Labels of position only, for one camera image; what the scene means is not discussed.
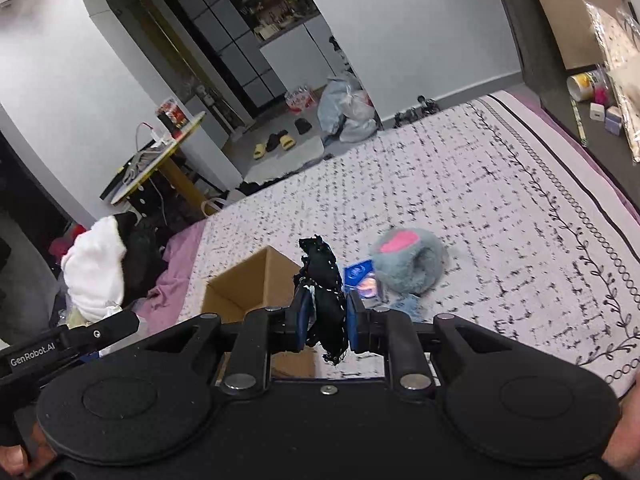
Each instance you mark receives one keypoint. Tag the red black box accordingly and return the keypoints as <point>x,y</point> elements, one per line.
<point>172,115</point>

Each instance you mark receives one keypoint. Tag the white cabinet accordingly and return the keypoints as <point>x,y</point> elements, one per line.
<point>295,60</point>

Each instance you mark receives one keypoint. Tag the black framed glass door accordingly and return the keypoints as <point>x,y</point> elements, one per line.
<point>235,55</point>

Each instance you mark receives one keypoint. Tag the grey cloth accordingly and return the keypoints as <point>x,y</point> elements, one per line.
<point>142,160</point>

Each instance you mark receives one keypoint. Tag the brown wooden board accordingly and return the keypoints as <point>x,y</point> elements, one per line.
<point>575,5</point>

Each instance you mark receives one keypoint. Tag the cream cloth bundle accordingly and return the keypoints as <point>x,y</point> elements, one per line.
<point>80,317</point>

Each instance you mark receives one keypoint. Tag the grey pink plush earmuff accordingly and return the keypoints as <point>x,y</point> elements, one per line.
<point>410,265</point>

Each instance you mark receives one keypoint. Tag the white plastic bag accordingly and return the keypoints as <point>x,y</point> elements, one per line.
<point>360,120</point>

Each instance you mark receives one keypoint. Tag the pale blue plastic bag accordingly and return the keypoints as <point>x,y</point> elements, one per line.
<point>332,102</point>

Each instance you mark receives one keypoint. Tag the small pink item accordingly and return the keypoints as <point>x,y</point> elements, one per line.
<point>601,95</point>

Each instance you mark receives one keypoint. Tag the white fluffy blanket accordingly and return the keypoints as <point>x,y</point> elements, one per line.
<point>95,265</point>

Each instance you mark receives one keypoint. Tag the black clothes pile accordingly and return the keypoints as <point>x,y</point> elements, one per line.
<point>145,260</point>

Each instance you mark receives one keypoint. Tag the cluttered kitchen shelf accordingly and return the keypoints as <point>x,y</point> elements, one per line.
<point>272,15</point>

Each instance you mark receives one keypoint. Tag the black dotted cloth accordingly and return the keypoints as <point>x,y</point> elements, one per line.
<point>325,280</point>

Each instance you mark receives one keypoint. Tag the black flat board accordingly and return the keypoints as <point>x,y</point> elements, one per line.
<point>112,191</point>

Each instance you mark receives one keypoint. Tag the blue glossy packet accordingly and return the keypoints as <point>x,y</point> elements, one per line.
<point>357,275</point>

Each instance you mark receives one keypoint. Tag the red cloth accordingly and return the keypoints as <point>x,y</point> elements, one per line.
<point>62,247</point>

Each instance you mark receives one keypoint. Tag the white standing fan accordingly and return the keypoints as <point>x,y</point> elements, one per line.
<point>207,97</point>

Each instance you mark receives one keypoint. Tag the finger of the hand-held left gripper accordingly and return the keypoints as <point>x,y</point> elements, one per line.
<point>105,327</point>

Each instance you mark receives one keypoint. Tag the yellow white tub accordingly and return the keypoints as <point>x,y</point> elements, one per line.
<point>585,86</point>

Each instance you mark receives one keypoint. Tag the round yellow-edged table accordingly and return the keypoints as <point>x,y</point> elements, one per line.
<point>182,185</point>

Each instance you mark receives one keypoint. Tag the water bottle pack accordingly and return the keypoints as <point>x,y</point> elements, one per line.
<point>300,100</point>

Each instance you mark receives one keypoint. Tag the dotted pillow in clear bag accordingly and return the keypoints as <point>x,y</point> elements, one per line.
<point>620,70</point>

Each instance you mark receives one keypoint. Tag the person's left hand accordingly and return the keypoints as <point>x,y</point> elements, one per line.
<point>12,462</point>

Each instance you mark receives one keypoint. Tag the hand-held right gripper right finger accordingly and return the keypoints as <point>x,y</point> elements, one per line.
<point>356,327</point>

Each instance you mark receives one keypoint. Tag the brown cardboard box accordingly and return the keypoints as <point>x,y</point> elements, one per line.
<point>250,280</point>

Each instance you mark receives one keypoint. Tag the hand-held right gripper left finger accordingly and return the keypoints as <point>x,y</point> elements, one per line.
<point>302,320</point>

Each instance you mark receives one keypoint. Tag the small purple box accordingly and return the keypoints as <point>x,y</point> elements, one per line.
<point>613,121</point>

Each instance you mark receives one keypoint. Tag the dark clothes heap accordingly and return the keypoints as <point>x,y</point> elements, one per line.
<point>255,186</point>

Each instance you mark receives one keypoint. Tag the dark grey bedside bench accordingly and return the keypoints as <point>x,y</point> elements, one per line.
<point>600,145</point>

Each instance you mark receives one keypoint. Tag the white floor mat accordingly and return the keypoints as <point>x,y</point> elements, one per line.
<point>295,160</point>

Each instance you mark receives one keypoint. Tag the white black printed bedspread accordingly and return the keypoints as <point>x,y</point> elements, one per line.
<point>450,185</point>

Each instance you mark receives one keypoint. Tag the pink bed sheet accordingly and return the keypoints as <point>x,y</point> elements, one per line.
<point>175,270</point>

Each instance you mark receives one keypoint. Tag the yellow slipper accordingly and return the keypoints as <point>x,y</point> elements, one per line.
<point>287,142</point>
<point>259,151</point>

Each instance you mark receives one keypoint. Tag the grey padded headboard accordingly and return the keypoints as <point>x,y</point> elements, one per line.
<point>530,35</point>

